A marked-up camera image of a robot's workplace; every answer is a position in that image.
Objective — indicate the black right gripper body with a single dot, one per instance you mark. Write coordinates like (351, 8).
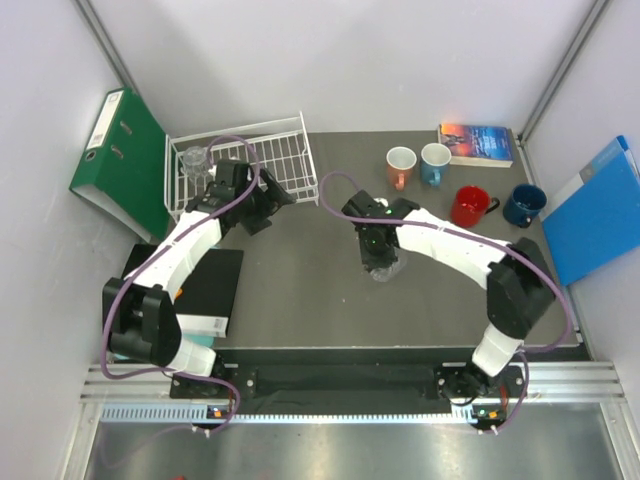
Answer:
(372, 255)

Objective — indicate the blue cover paperback book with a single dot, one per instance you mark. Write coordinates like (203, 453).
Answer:
(477, 146)

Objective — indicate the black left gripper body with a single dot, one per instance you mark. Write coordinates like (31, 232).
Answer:
(257, 203)

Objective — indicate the aluminium frame rail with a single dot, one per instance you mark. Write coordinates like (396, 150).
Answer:
(549, 382)

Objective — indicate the black book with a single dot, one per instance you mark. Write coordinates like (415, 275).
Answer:
(202, 296)

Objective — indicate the pink ceramic mug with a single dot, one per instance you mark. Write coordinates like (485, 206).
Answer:
(400, 164)

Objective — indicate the white wire dish rack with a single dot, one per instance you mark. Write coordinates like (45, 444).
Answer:
(282, 146)

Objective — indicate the clear drinking glass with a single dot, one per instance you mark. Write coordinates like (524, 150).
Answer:
(383, 275)
(196, 163)

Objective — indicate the green lever arch binder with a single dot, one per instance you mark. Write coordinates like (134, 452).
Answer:
(121, 170)

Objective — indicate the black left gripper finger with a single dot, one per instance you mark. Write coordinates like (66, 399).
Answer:
(254, 226)
(274, 192)

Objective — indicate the blue folder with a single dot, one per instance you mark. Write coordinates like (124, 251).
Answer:
(594, 218)

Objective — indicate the teal notebook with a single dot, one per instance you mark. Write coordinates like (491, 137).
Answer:
(200, 342)

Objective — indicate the grey slotted cable duct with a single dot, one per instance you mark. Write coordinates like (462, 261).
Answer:
(209, 414)

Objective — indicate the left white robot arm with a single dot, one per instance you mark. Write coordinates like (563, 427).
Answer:
(200, 228)

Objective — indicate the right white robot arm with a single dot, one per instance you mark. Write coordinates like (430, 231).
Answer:
(516, 296)

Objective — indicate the light blue ceramic mug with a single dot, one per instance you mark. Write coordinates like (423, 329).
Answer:
(435, 159)

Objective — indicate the dark blue ceramic mug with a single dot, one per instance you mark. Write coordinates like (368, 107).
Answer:
(523, 205)

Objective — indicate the red ceramic mug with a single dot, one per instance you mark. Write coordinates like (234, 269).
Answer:
(471, 203)

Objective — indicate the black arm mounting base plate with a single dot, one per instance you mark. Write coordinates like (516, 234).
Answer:
(355, 380)

